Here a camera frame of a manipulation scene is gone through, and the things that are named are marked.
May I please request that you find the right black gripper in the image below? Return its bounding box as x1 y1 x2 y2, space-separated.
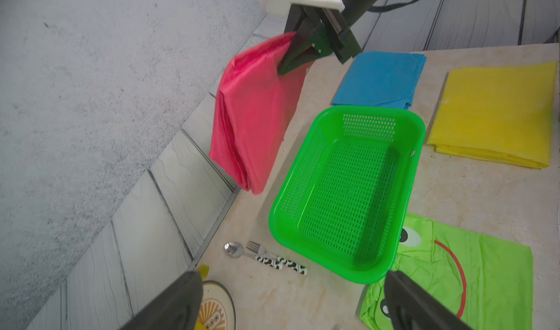
277 5 361 76

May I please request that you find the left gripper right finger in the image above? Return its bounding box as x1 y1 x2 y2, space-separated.
384 271 470 329

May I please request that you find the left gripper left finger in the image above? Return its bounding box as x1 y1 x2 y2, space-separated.
121 271 204 329

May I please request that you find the green frog raincoat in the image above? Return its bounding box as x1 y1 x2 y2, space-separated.
358 212 535 330

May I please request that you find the pink rabbit raincoat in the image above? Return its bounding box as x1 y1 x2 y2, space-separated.
209 32 309 195

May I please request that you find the blue folded raincoat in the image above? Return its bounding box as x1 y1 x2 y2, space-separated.
331 51 427 110

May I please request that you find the green plastic basket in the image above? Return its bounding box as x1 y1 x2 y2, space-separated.
268 105 426 284

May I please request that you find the yellow folded raincoat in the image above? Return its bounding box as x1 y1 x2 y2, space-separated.
427 61 558 169

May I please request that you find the round patterned plate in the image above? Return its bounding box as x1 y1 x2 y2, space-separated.
195 280 237 330

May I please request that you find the yellow banana bunch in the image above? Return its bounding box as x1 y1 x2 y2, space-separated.
195 264 209 281

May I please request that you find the cow pattern handle spoon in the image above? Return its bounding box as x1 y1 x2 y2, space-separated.
224 242 283 270

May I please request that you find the cow pattern handle fork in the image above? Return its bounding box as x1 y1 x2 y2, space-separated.
246 241 308 275

